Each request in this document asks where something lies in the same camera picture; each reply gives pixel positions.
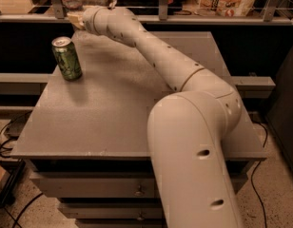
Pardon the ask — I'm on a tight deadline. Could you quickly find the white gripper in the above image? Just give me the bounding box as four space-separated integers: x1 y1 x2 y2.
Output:
67 7 107 35

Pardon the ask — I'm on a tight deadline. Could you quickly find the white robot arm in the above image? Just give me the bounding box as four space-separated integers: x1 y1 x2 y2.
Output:
68 6 244 228

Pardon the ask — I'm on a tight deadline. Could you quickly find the metal railing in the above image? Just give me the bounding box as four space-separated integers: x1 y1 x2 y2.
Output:
0 0 293 26

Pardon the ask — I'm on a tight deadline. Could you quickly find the green soda can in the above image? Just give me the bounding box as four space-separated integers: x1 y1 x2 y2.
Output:
51 36 82 81

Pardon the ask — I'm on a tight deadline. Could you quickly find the top grey drawer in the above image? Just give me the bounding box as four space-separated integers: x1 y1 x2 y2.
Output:
29 171 248 200

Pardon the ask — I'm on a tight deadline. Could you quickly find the grey drawer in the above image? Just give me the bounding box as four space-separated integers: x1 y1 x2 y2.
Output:
58 202 164 220
29 171 248 200

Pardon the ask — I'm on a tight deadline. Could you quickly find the black cables left floor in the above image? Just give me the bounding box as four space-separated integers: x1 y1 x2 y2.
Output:
0 111 32 160

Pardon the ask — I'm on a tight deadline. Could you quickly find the black cable right floor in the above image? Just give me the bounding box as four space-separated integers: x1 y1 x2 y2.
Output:
249 121 270 228

